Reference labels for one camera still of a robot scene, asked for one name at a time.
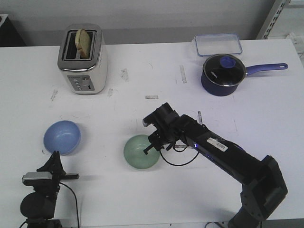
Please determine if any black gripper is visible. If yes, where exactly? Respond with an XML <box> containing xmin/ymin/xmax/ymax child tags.
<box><xmin>143</xmin><ymin>103</ymin><xmax>185</xmax><ymax>155</ymax></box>
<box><xmin>37</xmin><ymin>164</ymin><xmax>79</xmax><ymax>190</ymax></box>

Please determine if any green bowl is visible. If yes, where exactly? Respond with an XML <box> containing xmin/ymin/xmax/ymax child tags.
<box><xmin>123</xmin><ymin>134</ymin><xmax>160</xmax><ymax>170</ymax></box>

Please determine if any blue bowl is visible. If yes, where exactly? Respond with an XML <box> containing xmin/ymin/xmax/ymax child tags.
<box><xmin>43</xmin><ymin>120</ymin><xmax>81</xmax><ymax>155</ymax></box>

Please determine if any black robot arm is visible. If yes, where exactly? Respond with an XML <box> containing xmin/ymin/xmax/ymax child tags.
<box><xmin>20</xmin><ymin>165</ymin><xmax>79</xmax><ymax>228</ymax></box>
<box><xmin>142</xmin><ymin>103</ymin><xmax>288</xmax><ymax>228</ymax></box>

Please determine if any glass pot lid blue knob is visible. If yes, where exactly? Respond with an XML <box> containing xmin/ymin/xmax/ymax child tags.
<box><xmin>203</xmin><ymin>54</ymin><xmax>246</xmax><ymax>87</ymax></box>

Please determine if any clear plastic container blue rim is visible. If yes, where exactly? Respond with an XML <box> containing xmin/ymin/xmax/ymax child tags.
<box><xmin>192</xmin><ymin>33</ymin><xmax>243</xmax><ymax>57</ymax></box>

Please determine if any silver two-slot toaster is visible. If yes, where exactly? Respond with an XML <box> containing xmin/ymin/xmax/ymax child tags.
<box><xmin>57</xmin><ymin>23</ymin><xmax>108</xmax><ymax>95</ymax></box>

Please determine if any slice of toast bread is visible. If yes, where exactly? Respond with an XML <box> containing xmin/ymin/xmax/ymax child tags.
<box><xmin>75</xmin><ymin>29</ymin><xmax>91</xmax><ymax>59</ymax></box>

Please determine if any dark cabinet at left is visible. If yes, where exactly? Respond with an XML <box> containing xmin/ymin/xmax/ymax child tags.
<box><xmin>0</xmin><ymin>14</ymin><xmax>26</xmax><ymax>48</ymax></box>

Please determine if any grey metal shelf upright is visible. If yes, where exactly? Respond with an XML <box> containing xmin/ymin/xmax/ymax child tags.
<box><xmin>256</xmin><ymin>0</ymin><xmax>292</xmax><ymax>39</ymax></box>

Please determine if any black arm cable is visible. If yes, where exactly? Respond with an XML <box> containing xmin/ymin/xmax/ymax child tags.
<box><xmin>58</xmin><ymin>181</ymin><xmax>81</xmax><ymax>228</ymax></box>
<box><xmin>158</xmin><ymin>140</ymin><xmax>200</xmax><ymax>166</ymax></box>

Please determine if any blue saucepan with handle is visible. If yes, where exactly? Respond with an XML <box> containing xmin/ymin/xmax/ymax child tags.
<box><xmin>201</xmin><ymin>63</ymin><xmax>288</xmax><ymax>96</ymax></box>

